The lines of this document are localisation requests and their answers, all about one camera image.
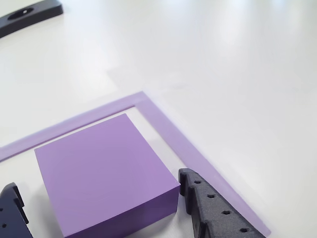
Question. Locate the large purple block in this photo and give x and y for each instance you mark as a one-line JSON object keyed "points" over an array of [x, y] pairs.
{"points": [[106, 173]]}

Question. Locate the purple tape square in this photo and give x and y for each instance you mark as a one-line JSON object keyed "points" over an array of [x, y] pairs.
{"points": [[168, 129]]}

